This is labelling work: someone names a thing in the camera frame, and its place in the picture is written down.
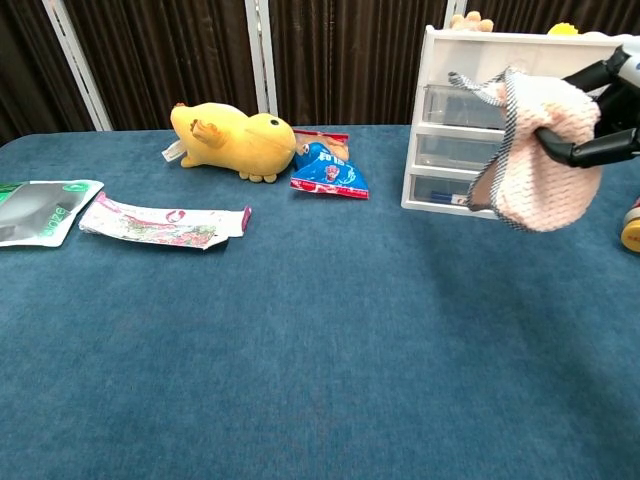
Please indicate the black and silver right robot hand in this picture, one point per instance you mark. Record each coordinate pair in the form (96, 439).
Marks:
(617, 145)

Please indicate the white cloth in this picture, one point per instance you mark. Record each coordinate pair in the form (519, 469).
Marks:
(550, 190)

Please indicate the red labelled drink bottle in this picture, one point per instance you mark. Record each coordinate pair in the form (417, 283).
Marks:
(632, 230)

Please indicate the yellow rubber duck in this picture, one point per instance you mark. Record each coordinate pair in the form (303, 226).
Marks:
(562, 29)

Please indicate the white plastic drawer organizer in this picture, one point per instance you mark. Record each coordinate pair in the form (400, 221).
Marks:
(450, 150)

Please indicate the blue marker pen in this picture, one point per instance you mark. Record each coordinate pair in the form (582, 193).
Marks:
(447, 197)

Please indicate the small tan toy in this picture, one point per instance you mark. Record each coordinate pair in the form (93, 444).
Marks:
(472, 22)

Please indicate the blue snack bag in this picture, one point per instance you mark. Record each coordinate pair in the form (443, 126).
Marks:
(330, 172)

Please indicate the blue felt table mat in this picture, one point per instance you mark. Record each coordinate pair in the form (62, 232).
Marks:
(300, 340)

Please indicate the yellow plush toy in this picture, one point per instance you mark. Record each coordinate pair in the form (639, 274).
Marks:
(235, 140)

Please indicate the dark brown curtain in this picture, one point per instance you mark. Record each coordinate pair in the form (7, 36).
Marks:
(165, 50)

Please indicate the pink and white flat packet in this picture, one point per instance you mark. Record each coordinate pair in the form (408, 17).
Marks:
(160, 225)

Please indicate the green and white package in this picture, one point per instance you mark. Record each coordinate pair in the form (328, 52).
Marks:
(35, 212)

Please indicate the white frame pole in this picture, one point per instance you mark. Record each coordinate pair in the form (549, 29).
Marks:
(261, 60)
(455, 12)
(80, 70)

